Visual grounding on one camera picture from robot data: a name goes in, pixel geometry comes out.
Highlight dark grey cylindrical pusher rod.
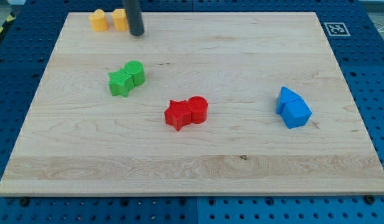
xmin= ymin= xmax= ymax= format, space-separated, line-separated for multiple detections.
xmin=123 ymin=0 xmax=144 ymax=36

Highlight yellow hexagon block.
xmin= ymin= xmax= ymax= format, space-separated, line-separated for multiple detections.
xmin=111 ymin=9 xmax=129 ymax=31

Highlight yellow heart block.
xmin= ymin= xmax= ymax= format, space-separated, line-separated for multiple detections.
xmin=88 ymin=9 xmax=108 ymax=32

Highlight green cylinder block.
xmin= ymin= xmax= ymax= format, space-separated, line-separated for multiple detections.
xmin=124 ymin=60 xmax=146 ymax=86

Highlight green star block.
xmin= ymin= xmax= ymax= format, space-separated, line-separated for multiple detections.
xmin=108 ymin=69 xmax=134 ymax=97

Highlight red star block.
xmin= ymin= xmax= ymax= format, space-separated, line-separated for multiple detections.
xmin=164 ymin=100 xmax=192 ymax=131

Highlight red cylinder block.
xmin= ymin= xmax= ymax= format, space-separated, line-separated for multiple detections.
xmin=187 ymin=96 xmax=208 ymax=124

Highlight light wooden board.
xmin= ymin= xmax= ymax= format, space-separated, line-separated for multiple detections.
xmin=0 ymin=12 xmax=384 ymax=197

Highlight blue triangle block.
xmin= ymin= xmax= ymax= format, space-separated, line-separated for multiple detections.
xmin=276 ymin=86 xmax=302 ymax=114

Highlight blue cube block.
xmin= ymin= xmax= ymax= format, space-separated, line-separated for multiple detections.
xmin=281 ymin=99 xmax=312 ymax=129

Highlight white fiducial marker tag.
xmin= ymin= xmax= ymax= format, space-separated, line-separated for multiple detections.
xmin=324 ymin=22 xmax=350 ymax=37

